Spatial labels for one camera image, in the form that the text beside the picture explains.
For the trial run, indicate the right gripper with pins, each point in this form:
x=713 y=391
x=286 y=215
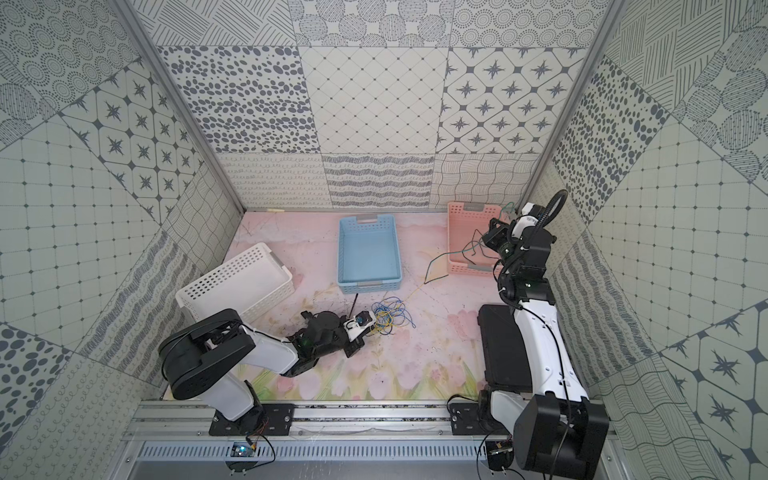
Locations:
x=498 y=233

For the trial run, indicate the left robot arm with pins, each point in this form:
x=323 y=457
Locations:
x=198 y=360

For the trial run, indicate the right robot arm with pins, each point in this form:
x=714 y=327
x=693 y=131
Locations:
x=559 y=431

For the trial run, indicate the black yellow screwdriver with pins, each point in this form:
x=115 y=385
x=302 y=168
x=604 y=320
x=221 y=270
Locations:
x=352 y=308

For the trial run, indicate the pink perforated basket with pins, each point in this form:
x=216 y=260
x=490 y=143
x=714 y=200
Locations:
x=467 y=222

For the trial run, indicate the blue perforated basket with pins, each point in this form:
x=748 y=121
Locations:
x=369 y=257

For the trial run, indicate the white perforated basket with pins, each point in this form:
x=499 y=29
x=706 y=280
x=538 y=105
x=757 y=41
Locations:
x=251 y=283

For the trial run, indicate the left circuit board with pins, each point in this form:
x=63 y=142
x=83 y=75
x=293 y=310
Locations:
x=242 y=450

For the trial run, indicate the circuit board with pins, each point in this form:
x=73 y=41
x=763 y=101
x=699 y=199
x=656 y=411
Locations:
x=499 y=454
x=242 y=450

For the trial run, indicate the right circuit board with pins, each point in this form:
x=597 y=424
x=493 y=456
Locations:
x=499 y=454

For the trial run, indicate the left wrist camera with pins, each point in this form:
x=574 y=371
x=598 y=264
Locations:
x=360 y=325

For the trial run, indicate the aluminium rail frame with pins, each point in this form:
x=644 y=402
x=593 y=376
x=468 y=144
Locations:
x=312 y=420

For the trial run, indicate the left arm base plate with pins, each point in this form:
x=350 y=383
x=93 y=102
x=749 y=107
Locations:
x=274 y=419

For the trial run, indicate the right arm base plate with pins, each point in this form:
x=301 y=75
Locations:
x=467 y=420

